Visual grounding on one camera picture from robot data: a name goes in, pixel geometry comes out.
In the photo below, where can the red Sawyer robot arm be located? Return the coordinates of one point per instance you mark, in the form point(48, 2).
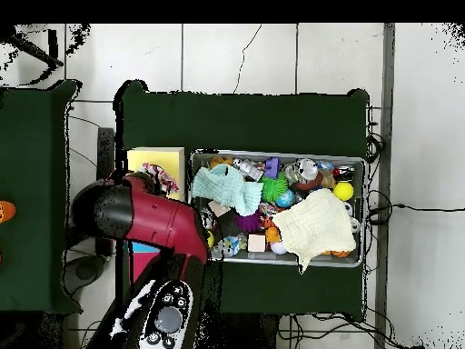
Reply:
point(160, 218)

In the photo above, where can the shallow clear mesh bin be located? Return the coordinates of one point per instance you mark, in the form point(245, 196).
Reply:
point(254, 258)

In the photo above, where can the wooden box with three holes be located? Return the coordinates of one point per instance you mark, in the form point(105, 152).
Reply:
point(170, 160)

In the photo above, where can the mint green muslin cloth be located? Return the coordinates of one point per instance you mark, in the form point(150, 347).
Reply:
point(229, 187)

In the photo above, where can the silver toy robot figure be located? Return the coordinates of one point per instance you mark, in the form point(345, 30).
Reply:
point(249, 169)

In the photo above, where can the green spiky rubber ball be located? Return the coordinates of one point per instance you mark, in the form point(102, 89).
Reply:
point(273, 188)

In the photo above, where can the purple plastic toy block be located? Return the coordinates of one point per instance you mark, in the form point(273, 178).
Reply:
point(271, 167)

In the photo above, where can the yellow tennis ball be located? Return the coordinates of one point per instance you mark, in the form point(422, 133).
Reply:
point(210, 240)

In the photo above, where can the blue globe ball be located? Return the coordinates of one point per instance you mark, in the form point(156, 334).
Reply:
point(285, 199)

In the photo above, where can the plain wooden cube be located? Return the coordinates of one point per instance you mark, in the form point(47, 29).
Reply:
point(257, 243)

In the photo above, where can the silver metal can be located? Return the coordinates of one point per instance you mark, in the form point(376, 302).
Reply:
point(305, 169)

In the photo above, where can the cream muslin cloth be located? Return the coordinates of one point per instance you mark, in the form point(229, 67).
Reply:
point(316, 225)

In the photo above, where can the yellow smiley ball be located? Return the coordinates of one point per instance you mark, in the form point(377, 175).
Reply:
point(343, 191)

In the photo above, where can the black stand bar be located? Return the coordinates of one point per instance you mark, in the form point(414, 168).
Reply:
point(106, 152)

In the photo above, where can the dark green neighbour table cloth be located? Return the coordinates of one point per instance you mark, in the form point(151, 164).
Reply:
point(32, 145)

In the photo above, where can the orange toy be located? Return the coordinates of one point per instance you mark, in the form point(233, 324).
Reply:
point(6, 211)

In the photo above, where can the black tripod leg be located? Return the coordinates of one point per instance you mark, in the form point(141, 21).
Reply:
point(40, 54)

